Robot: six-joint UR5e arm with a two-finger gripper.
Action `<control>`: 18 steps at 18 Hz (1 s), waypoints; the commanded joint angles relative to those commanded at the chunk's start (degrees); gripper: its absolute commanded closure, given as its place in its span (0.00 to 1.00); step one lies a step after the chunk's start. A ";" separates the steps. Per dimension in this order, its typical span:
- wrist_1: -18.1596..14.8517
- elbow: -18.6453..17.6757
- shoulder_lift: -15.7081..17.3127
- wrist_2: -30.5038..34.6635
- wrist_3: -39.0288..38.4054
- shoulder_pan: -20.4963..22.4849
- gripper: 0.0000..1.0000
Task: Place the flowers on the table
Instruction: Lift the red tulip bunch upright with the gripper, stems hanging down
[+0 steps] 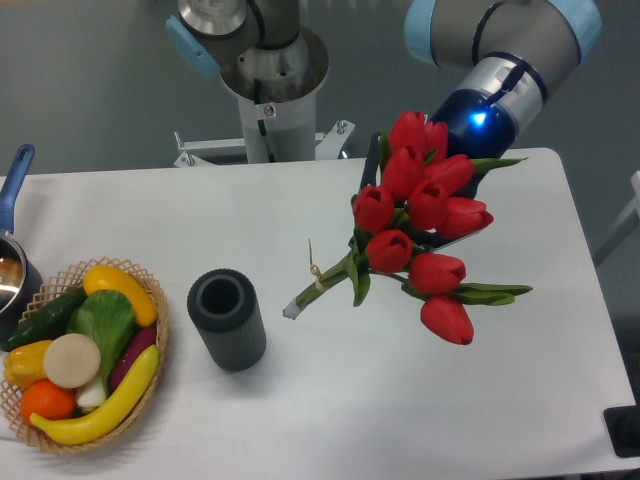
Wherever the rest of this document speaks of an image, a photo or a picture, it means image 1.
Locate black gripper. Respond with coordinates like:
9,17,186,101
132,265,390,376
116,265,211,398
359,89,515,251

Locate red tulip bouquet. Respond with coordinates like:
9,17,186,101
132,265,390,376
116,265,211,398
283,111,531,345

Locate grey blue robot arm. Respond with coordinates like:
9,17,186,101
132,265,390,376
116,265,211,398
165,1,602,163

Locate dark grey ribbed vase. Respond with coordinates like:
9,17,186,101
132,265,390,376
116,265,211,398
187,269,267,372

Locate purple sweet potato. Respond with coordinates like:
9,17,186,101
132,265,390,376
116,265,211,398
109,325,157,392

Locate yellow squash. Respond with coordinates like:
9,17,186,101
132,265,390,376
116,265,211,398
82,264,158,327

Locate black box at edge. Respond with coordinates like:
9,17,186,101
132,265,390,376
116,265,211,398
603,405,639,458

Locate green bok choy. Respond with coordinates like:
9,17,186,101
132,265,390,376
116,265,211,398
66,290,135,413

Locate woven wicker basket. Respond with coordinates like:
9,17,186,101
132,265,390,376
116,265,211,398
1,257,169,455

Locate beige round disc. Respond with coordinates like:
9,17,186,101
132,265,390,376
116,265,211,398
43,333,101,389

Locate green cucumber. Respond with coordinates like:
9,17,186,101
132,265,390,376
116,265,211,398
1,288,87,352

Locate yellow banana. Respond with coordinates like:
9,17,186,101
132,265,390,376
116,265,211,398
30,345,160,446

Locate orange fruit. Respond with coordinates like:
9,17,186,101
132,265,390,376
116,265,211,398
19,380,76,425

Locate yellow bell pepper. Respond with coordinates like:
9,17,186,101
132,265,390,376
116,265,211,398
3,340,52,389

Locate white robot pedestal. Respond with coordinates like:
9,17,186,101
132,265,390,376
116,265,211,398
174,27,355,167

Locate white frame at right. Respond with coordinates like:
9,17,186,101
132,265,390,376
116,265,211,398
592,171,639,268

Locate blue handled saucepan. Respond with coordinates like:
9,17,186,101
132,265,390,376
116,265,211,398
1,144,42,341

